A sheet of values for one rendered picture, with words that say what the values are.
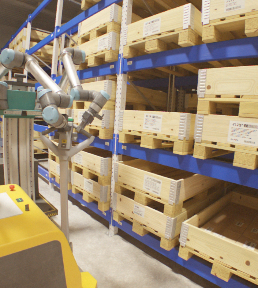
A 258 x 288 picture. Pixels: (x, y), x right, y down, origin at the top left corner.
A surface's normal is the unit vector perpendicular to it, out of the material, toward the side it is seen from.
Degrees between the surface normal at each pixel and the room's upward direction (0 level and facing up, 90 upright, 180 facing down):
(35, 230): 0
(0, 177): 90
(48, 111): 79
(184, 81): 90
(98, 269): 0
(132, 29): 90
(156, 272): 0
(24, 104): 90
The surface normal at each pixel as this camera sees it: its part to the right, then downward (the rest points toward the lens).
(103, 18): -0.72, 0.05
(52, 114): 0.00, -0.05
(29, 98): 0.70, 0.15
